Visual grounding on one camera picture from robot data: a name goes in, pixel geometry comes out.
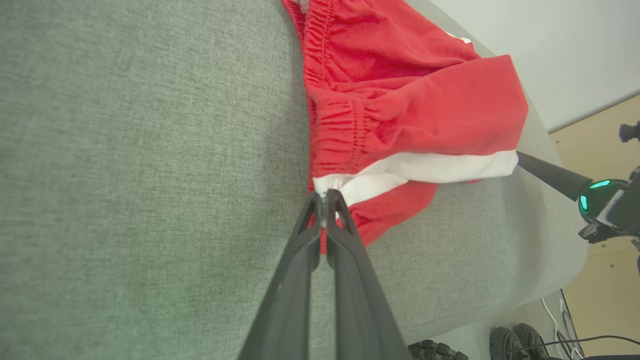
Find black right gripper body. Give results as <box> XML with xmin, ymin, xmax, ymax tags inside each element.
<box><xmin>574</xmin><ymin>167</ymin><xmax>640</xmax><ymax>246</ymax></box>

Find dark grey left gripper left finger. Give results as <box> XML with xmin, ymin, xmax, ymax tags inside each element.
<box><xmin>239</xmin><ymin>190</ymin><xmax>322</xmax><ymax>360</ymax></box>

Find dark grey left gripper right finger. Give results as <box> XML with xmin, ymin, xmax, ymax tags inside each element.
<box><xmin>324</xmin><ymin>189</ymin><xmax>412</xmax><ymax>360</ymax></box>

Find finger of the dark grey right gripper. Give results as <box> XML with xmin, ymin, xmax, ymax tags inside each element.
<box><xmin>517</xmin><ymin>151</ymin><xmax>593</xmax><ymax>202</ymax></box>

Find red and white shorts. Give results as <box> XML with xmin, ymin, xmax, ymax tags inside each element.
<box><xmin>281</xmin><ymin>0</ymin><xmax>530</xmax><ymax>253</ymax></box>

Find black ribbed wheel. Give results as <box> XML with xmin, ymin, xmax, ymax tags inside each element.
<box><xmin>409</xmin><ymin>340</ymin><xmax>469</xmax><ymax>360</ymax></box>

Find black rubber wheel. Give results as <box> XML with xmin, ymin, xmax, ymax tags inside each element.
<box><xmin>515</xmin><ymin>323</ymin><xmax>551</xmax><ymax>360</ymax></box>
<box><xmin>490</xmin><ymin>326</ymin><xmax>522</xmax><ymax>360</ymax></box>

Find grey fabric sofa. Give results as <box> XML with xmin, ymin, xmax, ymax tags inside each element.
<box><xmin>0</xmin><ymin>0</ymin><xmax>590</xmax><ymax>360</ymax></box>

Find thin white cable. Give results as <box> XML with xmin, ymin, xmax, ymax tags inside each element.
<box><xmin>541</xmin><ymin>297</ymin><xmax>576</xmax><ymax>360</ymax></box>

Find thin black cable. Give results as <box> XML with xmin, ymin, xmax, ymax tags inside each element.
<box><xmin>500</xmin><ymin>335</ymin><xmax>640</xmax><ymax>358</ymax></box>

